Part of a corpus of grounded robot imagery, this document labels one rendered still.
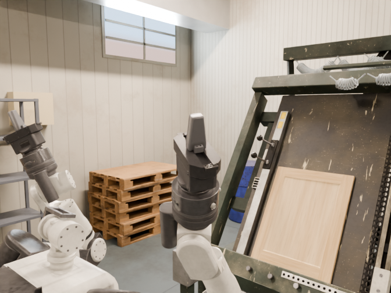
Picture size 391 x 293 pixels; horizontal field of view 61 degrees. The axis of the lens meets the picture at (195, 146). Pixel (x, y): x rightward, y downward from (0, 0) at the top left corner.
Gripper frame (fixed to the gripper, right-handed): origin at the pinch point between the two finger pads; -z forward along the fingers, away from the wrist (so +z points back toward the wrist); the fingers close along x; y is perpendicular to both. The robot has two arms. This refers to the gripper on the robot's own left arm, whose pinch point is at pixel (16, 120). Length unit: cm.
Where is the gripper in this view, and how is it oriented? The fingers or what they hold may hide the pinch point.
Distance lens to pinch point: 114.7
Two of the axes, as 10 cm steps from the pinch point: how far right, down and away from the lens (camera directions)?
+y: -1.5, 2.4, -9.6
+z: 4.0, 9.0, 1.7
